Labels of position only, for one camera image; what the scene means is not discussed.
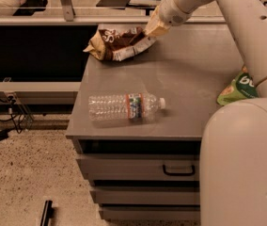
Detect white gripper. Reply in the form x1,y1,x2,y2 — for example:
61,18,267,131
144,0,191,37

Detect brown chip bag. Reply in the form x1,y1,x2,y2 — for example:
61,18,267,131
84,26,156,61

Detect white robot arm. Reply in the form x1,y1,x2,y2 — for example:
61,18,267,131
146,0,267,226

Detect clear plastic water bottle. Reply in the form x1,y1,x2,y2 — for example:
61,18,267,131
88,92,166,121

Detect green snack bag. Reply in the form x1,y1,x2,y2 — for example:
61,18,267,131
216,66,259,105

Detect grey drawer cabinet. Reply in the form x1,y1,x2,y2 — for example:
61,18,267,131
67,24,242,220

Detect metal railing frame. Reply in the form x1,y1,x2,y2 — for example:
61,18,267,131
0,0,267,26

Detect black drawer handle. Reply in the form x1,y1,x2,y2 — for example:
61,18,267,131
162,165,196,176

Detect black floor bracket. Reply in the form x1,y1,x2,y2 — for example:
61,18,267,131
40,201,53,226

